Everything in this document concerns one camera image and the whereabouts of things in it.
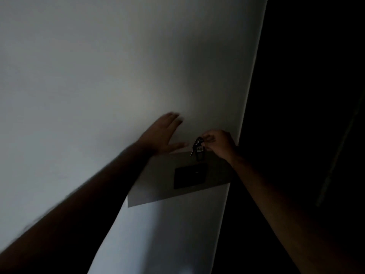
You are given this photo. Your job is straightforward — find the person's right forearm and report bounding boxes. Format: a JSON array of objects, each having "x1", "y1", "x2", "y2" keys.
[{"x1": 228, "y1": 155, "x2": 365, "y2": 274}]

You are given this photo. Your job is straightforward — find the person's left forearm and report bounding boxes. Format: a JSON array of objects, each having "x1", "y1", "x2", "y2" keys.
[{"x1": 0, "y1": 142, "x2": 156, "y2": 274}]

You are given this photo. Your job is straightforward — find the dark key bunch with tag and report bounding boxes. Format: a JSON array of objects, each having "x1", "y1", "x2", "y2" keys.
[{"x1": 190, "y1": 136, "x2": 205, "y2": 162}]

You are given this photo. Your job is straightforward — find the person's left hand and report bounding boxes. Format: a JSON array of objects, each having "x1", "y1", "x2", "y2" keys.
[{"x1": 136, "y1": 112, "x2": 189, "y2": 156}]

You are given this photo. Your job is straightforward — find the person's right hand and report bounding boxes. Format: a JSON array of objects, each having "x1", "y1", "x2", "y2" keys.
[{"x1": 201, "y1": 129, "x2": 238, "y2": 165}]

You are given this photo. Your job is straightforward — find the grey panel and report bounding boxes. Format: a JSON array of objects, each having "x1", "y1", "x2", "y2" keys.
[{"x1": 127, "y1": 147, "x2": 237, "y2": 208}]

